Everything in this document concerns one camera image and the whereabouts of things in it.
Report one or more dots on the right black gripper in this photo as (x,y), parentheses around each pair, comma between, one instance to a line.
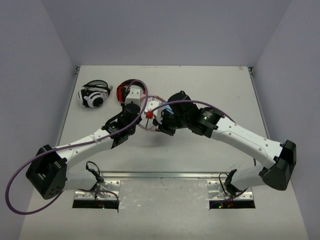
(162,127)

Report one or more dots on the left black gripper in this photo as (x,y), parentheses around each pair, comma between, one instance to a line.
(124,92)

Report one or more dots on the pink blue cat-ear headphones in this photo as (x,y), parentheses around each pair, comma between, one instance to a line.
(146,124)

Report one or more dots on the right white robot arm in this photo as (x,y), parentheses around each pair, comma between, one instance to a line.
(275,161)

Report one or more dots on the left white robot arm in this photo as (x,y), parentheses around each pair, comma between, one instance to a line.
(51,172)

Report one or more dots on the red black headphones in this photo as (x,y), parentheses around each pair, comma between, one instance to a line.
(121,89)

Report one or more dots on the white black headphones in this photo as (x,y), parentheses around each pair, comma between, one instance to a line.
(93,94)

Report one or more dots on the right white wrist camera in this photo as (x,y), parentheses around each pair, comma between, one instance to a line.
(151,113)

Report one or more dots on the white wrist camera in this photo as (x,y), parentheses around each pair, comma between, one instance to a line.
(133,96)
(151,113)

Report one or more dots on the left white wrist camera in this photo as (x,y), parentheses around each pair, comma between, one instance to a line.
(133,96)

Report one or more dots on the aluminium table edge rail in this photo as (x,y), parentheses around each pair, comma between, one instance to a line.
(161,175)

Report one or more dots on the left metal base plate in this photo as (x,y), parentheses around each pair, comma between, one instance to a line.
(107,191)

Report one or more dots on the metal base plate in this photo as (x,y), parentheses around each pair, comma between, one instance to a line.
(215,192)
(107,191)

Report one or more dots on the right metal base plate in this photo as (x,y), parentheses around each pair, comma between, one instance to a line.
(215,192)

